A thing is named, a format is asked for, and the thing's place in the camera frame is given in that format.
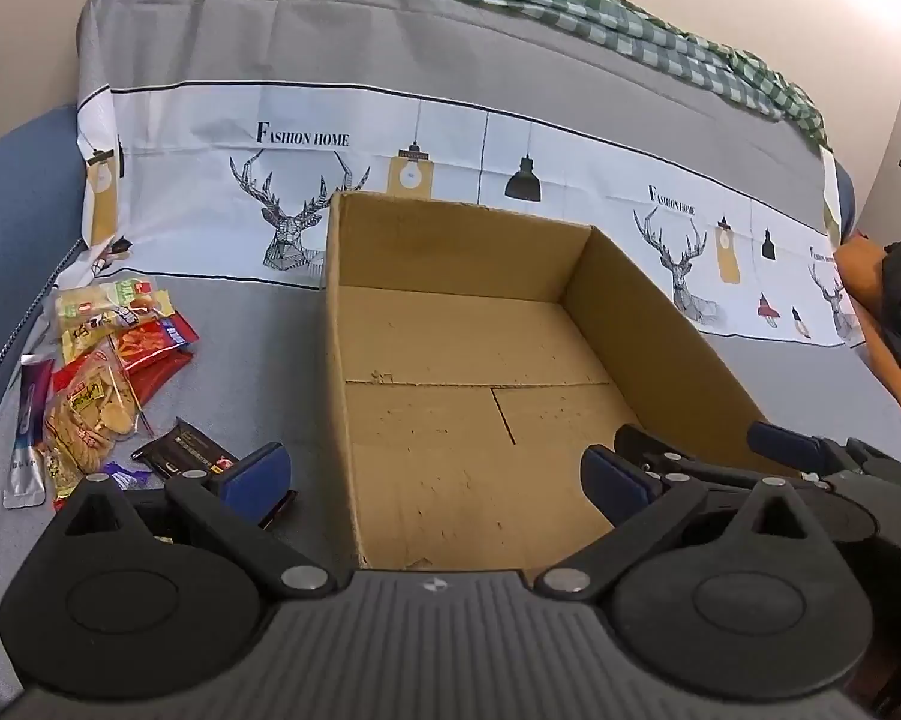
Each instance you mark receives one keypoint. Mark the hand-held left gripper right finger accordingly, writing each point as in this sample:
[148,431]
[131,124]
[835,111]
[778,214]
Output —
[615,480]

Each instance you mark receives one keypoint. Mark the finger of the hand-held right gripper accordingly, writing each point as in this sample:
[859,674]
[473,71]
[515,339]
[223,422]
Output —
[683,461]
[784,444]

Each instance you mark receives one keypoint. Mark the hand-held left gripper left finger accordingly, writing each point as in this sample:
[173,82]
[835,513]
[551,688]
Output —
[259,476]

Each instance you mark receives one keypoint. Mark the black snack bar packet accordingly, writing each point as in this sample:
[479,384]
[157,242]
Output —
[188,450]

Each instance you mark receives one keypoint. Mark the cardboard box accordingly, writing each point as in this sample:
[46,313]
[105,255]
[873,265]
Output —
[458,360]

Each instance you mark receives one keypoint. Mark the purple toothpaste tube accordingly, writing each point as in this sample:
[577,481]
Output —
[27,450]

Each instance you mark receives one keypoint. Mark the purple candy wrapper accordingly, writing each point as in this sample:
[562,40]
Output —
[124,474]

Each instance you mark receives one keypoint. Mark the dark red snack packet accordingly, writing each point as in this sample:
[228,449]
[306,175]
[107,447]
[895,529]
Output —
[162,379]

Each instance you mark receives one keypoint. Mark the red chips packet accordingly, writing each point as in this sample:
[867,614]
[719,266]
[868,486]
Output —
[150,341]

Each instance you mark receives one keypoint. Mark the clear biscuit packet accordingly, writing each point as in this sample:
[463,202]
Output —
[83,420]

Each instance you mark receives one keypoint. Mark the yellow snack packet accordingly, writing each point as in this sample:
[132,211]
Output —
[83,334]

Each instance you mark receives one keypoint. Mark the green-label cracker packet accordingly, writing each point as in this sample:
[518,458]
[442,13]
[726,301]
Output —
[113,296]

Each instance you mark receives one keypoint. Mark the blue fabric cushion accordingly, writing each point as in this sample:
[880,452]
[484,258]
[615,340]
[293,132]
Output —
[15,225]

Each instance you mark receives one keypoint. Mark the grey deer-print bed sheet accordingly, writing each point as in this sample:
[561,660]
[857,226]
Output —
[270,37]

